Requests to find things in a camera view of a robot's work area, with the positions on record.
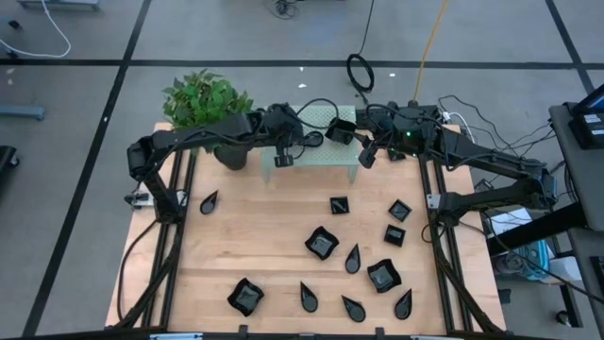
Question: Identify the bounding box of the white floor cable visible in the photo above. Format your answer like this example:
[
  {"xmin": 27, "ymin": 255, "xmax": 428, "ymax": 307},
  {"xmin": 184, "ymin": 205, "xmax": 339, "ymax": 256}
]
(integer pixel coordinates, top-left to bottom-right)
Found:
[{"xmin": 0, "ymin": 0, "xmax": 72, "ymax": 60}]

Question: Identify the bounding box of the grey table foot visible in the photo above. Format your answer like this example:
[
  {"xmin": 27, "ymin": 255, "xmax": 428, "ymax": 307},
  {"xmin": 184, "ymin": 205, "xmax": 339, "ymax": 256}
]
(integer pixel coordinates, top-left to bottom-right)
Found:
[
  {"xmin": 17, "ymin": 0, "xmax": 102, "ymax": 11},
  {"xmin": 0, "ymin": 104, "xmax": 46, "ymax": 122}
]

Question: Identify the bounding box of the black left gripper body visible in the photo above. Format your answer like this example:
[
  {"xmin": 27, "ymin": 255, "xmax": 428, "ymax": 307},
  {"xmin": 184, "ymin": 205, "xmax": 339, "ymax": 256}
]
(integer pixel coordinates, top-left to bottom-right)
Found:
[{"xmin": 268, "ymin": 102, "xmax": 306, "ymax": 148}]

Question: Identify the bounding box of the black floor beam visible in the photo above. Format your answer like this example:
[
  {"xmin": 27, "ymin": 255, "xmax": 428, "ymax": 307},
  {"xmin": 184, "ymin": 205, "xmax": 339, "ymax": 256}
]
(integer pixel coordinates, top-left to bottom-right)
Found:
[{"xmin": 485, "ymin": 201, "xmax": 589, "ymax": 258}]

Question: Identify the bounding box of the green perforated metal shelf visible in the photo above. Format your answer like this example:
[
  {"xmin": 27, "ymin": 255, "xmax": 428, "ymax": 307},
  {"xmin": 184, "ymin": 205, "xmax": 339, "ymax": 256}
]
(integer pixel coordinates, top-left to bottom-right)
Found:
[{"xmin": 260, "ymin": 104, "xmax": 361, "ymax": 184}]

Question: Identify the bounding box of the black hanging cable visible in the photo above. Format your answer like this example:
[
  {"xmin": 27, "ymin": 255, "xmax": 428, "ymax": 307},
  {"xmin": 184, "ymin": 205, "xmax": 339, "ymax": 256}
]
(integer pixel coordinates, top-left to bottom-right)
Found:
[{"xmin": 345, "ymin": 0, "xmax": 377, "ymax": 106}]

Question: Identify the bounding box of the yellow hanging cable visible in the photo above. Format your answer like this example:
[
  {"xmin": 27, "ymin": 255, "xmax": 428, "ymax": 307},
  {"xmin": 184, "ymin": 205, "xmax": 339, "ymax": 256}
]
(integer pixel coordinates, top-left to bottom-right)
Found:
[{"xmin": 412, "ymin": 0, "xmax": 449, "ymax": 108}]

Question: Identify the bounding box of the white power cable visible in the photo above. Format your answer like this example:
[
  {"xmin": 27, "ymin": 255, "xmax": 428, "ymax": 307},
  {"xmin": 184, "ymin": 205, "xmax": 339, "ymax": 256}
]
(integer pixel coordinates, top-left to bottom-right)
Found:
[{"xmin": 441, "ymin": 110, "xmax": 476, "ymax": 156}]

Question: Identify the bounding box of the dark laptop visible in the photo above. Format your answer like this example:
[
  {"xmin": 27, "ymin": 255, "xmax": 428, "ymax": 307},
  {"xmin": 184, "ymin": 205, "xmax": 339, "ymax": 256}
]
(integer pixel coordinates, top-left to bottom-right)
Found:
[{"xmin": 568, "ymin": 83, "xmax": 604, "ymax": 115}]

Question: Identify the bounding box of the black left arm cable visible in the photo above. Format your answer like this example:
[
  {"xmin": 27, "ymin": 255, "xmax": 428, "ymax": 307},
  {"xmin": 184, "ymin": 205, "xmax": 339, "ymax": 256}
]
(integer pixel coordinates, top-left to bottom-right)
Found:
[{"xmin": 293, "ymin": 97, "xmax": 341, "ymax": 143}]

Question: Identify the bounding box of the grey side table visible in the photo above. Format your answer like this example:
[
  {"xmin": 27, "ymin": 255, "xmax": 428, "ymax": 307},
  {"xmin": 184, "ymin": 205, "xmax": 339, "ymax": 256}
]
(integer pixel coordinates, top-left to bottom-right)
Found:
[{"xmin": 548, "ymin": 101, "xmax": 604, "ymax": 340}]

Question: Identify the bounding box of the teal white device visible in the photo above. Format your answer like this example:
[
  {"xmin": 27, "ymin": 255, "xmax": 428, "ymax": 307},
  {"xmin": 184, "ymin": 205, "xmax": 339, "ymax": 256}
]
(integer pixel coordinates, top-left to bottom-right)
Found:
[{"xmin": 493, "ymin": 238, "xmax": 552, "ymax": 283}]

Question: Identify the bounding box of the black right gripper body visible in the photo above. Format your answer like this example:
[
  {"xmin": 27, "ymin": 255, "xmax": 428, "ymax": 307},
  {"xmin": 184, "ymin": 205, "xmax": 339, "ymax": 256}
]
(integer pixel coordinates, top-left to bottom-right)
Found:
[{"xmin": 372, "ymin": 117, "xmax": 408, "ymax": 155}]

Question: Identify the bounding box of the white paper sheet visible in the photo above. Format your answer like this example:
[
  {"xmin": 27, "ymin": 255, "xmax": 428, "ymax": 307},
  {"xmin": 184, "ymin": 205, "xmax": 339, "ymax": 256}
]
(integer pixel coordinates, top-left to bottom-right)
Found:
[{"xmin": 485, "ymin": 207, "xmax": 534, "ymax": 237}]

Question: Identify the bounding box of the green plant in black pot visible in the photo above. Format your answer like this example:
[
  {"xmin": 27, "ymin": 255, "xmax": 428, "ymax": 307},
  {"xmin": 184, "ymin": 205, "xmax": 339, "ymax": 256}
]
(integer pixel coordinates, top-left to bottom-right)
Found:
[{"xmin": 161, "ymin": 68, "xmax": 256, "ymax": 171}]

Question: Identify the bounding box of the black cable bundle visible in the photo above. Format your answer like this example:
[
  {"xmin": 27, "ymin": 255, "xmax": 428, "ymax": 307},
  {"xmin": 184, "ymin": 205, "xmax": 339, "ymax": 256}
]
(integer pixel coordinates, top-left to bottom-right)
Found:
[{"xmin": 267, "ymin": 0, "xmax": 302, "ymax": 21}]

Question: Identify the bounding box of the black equipment box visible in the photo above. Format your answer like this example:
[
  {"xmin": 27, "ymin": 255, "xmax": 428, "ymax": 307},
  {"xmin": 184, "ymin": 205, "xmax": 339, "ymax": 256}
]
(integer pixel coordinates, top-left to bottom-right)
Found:
[{"xmin": 567, "ymin": 111, "xmax": 604, "ymax": 151}]

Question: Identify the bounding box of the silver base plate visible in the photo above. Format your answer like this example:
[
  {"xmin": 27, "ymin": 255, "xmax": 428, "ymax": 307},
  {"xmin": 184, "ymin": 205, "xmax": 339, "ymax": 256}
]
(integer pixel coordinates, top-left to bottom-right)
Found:
[
  {"xmin": 426, "ymin": 192, "xmax": 448, "ymax": 211},
  {"xmin": 124, "ymin": 190, "xmax": 153, "ymax": 210}
]

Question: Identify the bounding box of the black aluminium table frame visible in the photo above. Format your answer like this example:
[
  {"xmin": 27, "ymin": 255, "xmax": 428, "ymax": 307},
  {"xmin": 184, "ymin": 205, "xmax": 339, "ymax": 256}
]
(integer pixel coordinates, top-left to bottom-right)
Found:
[{"xmin": 106, "ymin": 104, "xmax": 509, "ymax": 340}]

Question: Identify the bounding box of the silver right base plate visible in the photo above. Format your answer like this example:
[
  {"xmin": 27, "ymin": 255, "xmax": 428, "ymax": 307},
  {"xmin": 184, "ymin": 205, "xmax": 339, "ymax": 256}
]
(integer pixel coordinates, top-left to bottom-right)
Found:
[{"xmin": 426, "ymin": 192, "xmax": 448, "ymax": 211}]

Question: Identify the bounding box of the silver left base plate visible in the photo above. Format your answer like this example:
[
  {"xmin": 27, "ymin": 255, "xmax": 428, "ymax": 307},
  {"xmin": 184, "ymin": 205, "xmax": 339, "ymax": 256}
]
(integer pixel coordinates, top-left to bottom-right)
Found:
[{"xmin": 124, "ymin": 190, "xmax": 153, "ymax": 210}]

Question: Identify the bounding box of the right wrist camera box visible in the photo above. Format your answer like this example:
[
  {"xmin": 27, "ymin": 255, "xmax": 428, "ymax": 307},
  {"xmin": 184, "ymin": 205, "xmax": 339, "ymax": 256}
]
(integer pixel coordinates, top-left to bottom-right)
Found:
[{"xmin": 358, "ymin": 144, "xmax": 378, "ymax": 170}]

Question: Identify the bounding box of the black chair base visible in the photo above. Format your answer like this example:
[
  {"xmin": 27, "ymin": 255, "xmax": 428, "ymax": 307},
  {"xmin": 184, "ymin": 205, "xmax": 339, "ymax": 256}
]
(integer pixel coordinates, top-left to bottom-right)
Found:
[{"xmin": 0, "ymin": 144, "xmax": 21, "ymax": 190}]

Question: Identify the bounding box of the black wavy square plate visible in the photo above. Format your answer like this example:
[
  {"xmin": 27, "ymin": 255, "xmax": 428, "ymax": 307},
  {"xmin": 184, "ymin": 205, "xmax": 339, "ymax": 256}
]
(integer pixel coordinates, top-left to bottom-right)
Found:
[
  {"xmin": 304, "ymin": 225, "xmax": 341, "ymax": 262},
  {"xmin": 366, "ymin": 258, "xmax": 403, "ymax": 294},
  {"xmin": 226, "ymin": 277, "xmax": 265, "ymax": 318},
  {"xmin": 324, "ymin": 117, "xmax": 359, "ymax": 146}
]

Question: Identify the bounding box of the black left base cable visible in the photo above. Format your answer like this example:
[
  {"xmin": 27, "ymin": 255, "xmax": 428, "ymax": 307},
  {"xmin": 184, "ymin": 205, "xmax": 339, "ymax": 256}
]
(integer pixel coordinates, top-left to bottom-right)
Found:
[{"xmin": 115, "ymin": 217, "xmax": 160, "ymax": 323}]

